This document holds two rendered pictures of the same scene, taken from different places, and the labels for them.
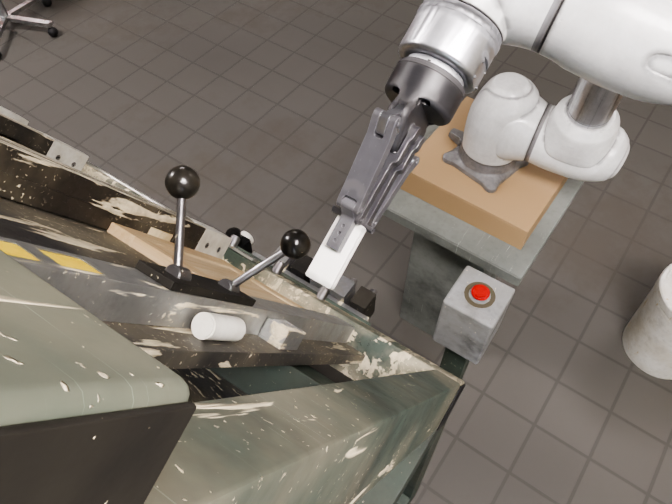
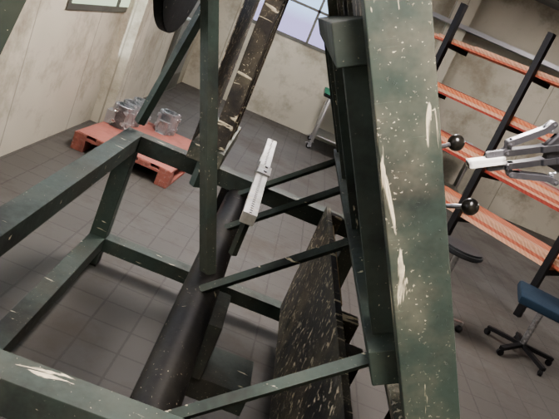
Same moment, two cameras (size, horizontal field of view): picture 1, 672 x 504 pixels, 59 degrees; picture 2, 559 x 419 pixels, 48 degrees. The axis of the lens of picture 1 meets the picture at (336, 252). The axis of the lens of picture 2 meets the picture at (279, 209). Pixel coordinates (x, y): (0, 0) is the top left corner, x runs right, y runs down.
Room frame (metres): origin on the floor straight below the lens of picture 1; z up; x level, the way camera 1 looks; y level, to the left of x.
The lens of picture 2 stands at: (-0.69, -0.78, 1.67)
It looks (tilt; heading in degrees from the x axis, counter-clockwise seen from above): 17 degrees down; 52
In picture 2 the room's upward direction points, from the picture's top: 23 degrees clockwise
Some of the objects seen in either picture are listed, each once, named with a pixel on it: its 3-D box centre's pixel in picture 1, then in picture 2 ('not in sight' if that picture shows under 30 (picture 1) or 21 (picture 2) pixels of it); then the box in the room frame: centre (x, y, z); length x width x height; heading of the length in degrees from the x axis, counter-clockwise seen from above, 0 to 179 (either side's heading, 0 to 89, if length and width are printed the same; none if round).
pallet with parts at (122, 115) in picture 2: not in sight; (148, 136); (1.65, 4.31, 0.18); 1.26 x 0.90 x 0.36; 54
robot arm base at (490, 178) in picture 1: (482, 150); not in sight; (1.21, -0.41, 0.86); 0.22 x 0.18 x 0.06; 44
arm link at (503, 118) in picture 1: (503, 116); not in sight; (1.19, -0.44, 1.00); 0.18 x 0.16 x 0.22; 62
